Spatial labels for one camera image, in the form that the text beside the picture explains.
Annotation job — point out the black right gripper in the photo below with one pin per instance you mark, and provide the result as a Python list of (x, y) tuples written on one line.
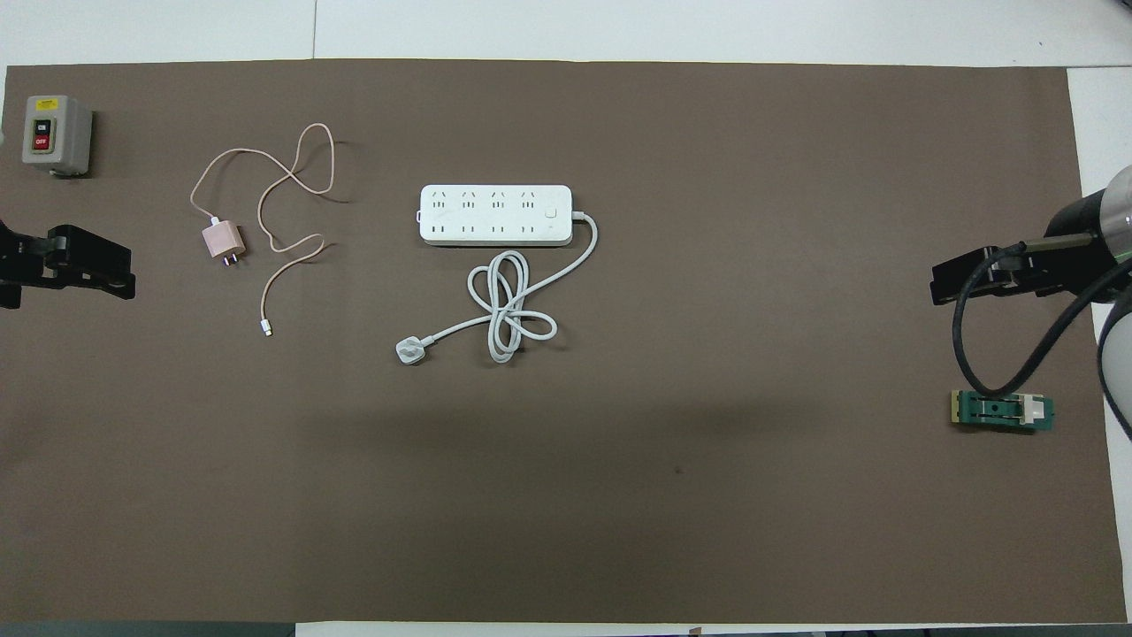
[(1079, 248)]

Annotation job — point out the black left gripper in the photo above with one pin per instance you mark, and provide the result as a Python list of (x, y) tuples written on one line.
[(22, 261)]

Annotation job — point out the pink charger adapter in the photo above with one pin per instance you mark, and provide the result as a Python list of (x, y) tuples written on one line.
[(221, 240)]

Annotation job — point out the green connector block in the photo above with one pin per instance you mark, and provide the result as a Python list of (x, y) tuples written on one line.
[(995, 409)]

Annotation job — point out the brown table mat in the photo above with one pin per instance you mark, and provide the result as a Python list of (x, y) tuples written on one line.
[(707, 442)]

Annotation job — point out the white power strip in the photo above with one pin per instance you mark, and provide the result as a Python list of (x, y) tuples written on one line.
[(504, 214)]

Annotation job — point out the grey on-off switch box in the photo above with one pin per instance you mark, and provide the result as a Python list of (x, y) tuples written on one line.
[(55, 133)]

